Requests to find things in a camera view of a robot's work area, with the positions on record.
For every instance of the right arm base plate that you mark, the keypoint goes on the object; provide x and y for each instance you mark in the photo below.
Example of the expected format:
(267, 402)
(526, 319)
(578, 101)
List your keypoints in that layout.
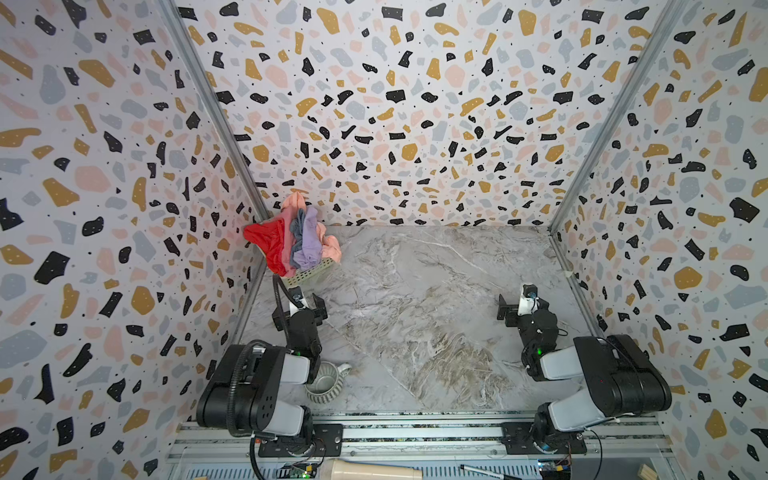
(524, 438)

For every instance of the corner aluminium post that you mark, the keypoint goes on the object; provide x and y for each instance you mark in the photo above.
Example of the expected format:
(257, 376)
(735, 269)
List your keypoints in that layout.
(187, 52)
(668, 18)

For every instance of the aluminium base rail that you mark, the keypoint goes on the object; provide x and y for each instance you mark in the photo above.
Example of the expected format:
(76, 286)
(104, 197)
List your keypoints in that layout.
(450, 436)

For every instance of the green circuit board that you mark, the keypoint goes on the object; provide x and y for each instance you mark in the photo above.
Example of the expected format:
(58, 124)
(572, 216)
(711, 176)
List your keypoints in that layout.
(300, 470)

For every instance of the beige cylinder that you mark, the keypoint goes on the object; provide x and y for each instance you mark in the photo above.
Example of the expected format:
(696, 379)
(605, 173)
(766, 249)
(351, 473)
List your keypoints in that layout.
(337, 469)

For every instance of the small wooden block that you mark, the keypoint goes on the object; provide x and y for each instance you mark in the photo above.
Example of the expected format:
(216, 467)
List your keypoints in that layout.
(646, 472)

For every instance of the right corner aluminium post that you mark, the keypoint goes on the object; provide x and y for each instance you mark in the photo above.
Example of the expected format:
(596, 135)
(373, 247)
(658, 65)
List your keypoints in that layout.
(668, 18)

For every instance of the grey ribbed ceramic mug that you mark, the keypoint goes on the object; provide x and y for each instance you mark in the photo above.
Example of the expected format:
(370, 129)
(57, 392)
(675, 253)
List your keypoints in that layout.
(328, 384)

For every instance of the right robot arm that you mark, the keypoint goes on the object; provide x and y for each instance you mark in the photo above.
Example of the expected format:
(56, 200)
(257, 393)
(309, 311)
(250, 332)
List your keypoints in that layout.
(617, 377)

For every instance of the perforated laundry basket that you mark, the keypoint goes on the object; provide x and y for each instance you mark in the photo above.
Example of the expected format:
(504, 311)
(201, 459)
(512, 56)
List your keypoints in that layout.
(301, 277)

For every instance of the grey blue t shirt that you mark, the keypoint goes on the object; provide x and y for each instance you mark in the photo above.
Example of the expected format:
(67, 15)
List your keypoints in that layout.
(297, 257)

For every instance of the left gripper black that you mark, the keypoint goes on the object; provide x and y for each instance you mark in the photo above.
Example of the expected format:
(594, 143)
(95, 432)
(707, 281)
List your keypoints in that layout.
(300, 312)

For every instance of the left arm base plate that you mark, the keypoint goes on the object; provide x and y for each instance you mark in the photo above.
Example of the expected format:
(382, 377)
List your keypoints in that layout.
(321, 440)

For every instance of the red t shirt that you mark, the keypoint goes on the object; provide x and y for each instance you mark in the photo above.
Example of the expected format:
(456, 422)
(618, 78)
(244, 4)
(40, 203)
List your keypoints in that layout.
(270, 238)

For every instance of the black pen tool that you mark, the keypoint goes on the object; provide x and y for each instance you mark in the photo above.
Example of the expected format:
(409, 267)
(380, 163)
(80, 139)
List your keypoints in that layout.
(483, 472)

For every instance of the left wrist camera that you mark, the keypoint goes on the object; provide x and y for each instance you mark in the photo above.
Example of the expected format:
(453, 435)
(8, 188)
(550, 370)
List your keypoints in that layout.
(297, 300)

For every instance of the left corner aluminium post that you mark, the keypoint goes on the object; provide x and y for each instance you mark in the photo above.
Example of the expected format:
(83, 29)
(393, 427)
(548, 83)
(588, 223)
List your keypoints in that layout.
(187, 52)

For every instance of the salmon t shirt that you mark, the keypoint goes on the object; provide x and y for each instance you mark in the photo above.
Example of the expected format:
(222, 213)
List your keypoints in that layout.
(330, 246)

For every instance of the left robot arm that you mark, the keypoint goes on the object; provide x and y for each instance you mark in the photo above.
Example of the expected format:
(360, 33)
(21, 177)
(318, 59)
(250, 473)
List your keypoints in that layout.
(242, 396)

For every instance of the lilac t shirt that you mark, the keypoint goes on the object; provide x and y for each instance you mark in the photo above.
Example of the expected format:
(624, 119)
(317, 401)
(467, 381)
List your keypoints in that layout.
(311, 243)

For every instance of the pink t shirt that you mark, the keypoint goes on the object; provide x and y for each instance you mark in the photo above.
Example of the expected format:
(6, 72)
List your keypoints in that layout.
(292, 215)

